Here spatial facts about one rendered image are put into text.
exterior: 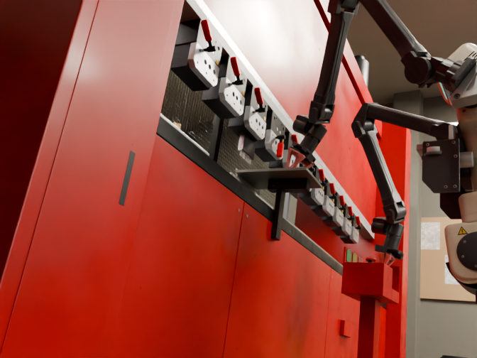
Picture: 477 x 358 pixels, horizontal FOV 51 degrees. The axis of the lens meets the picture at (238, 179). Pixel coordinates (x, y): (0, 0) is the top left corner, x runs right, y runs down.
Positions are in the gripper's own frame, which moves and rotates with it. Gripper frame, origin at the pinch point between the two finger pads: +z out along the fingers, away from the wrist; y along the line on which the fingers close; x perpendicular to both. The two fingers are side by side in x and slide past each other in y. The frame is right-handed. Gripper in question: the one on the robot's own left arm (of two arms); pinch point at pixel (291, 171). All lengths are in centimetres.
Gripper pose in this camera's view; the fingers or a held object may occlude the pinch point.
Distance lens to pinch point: 180.9
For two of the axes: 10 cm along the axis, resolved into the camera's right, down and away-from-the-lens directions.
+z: -5.6, 8.3, -0.8
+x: 7.1, 4.2, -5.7
